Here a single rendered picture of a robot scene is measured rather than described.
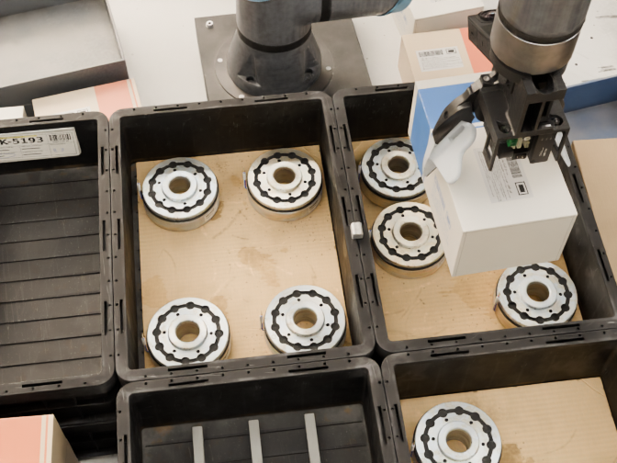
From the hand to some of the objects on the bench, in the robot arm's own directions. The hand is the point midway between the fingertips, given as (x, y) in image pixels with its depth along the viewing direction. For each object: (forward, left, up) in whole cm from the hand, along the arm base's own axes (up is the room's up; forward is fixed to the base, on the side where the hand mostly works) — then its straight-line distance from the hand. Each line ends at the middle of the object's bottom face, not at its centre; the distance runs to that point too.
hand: (488, 160), depth 110 cm
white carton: (-64, +16, -37) cm, 75 cm away
